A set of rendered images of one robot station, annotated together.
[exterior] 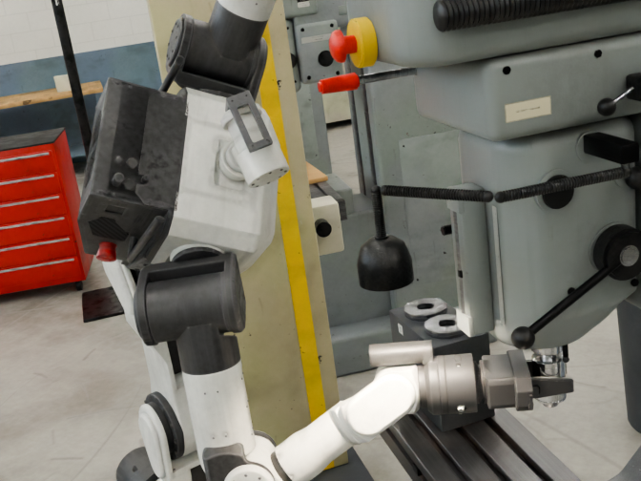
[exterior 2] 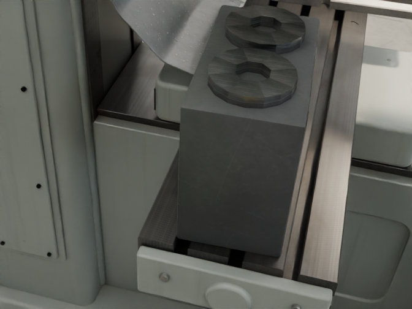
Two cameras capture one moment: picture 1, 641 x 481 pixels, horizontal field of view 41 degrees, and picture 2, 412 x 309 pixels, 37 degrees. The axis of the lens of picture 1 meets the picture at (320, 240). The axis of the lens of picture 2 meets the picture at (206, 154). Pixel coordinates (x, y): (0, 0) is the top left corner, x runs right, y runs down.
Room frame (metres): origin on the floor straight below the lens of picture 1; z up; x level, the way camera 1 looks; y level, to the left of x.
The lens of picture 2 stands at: (2.12, -0.01, 1.47)
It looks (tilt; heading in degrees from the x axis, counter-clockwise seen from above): 41 degrees down; 205
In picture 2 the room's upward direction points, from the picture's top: 4 degrees clockwise
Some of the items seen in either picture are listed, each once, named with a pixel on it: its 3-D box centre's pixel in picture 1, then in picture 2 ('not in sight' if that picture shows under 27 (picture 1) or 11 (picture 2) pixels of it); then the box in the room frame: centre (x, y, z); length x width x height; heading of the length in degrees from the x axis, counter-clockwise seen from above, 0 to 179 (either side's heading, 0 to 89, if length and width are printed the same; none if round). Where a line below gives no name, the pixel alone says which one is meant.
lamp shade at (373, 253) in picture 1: (383, 258); not in sight; (1.04, -0.08, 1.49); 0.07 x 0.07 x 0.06
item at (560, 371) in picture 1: (548, 379); not in sight; (1.13, -0.31, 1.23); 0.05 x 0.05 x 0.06
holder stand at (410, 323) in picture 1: (440, 358); (250, 121); (1.59, -0.21, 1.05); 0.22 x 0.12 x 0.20; 16
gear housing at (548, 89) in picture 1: (561, 71); not in sight; (1.13, -0.35, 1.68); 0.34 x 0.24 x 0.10; 104
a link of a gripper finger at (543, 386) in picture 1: (551, 387); not in sight; (1.09, -0.30, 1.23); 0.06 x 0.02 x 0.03; 83
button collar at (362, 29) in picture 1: (361, 42); not in sight; (1.07, -0.08, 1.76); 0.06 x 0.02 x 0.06; 14
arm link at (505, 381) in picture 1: (486, 383); not in sight; (1.14, -0.22, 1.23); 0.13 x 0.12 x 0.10; 173
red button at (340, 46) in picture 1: (343, 45); not in sight; (1.07, -0.06, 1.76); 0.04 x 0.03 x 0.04; 14
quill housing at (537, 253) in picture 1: (544, 225); not in sight; (1.13, -0.31, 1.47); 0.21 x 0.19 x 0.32; 14
